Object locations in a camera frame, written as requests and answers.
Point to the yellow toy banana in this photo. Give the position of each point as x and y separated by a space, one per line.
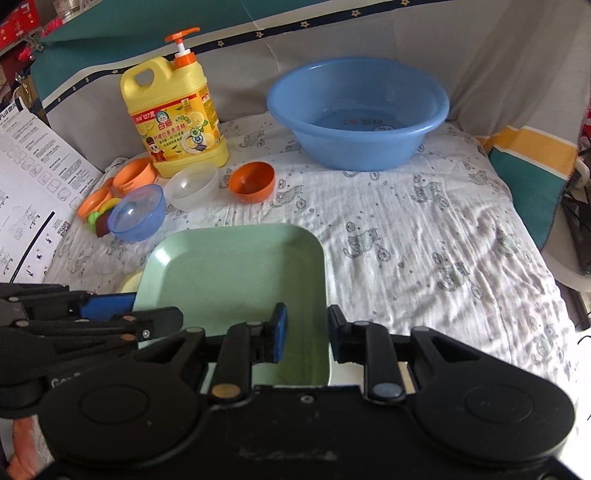
111 202

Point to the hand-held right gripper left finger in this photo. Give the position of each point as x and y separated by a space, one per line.
278 332

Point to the cream plate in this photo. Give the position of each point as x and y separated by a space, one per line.
130 282

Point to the white printed blanket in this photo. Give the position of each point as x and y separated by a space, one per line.
415 230

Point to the white plastic chair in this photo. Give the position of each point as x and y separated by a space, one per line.
563 267

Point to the yellow detergent pump bottle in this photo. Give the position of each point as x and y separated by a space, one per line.
184 115

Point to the orange toy pan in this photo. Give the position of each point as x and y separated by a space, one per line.
92 203

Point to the small blue bowl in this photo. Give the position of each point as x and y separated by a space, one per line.
136 217

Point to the orange toy pot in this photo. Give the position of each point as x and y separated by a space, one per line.
134 175

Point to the red box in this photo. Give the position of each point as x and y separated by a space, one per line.
16 25

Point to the green toy vegetable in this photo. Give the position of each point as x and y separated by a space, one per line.
94 217

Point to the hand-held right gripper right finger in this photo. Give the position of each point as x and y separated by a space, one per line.
339 341

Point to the white instruction sheet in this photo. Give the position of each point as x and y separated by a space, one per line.
32 184

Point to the blue plastic basin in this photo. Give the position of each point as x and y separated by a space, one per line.
360 147

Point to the small orange bowl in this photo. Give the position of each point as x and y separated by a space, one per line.
251 184

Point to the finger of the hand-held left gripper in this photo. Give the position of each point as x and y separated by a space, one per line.
111 304
157 323

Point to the translucent white bowl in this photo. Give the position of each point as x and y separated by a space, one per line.
191 189

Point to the person's left hand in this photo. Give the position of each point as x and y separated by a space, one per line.
27 447

